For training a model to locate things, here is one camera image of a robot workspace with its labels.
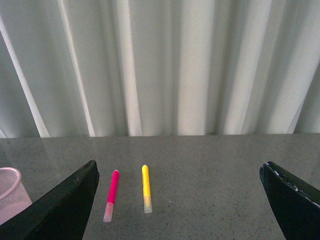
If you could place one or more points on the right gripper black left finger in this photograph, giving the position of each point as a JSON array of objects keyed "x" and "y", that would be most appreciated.
[{"x": 61, "y": 214}]

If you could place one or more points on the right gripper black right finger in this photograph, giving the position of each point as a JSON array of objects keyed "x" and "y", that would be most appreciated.
[{"x": 294, "y": 203}]

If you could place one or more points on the pink highlighter pen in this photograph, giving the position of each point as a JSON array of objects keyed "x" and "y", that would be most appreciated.
[{"x": 111, "y": 199}]

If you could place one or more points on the pink mesh cup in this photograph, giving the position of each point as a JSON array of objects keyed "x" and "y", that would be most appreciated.
[{"x": 13, "y": 196}]

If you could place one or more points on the yellow highlighter pen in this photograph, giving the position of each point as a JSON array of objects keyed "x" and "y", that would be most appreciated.
[{"x": 147, "y": 200}]

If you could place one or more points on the white pleated curtain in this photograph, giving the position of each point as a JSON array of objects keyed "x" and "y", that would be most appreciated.
[{"x": 102, "y": 68}]

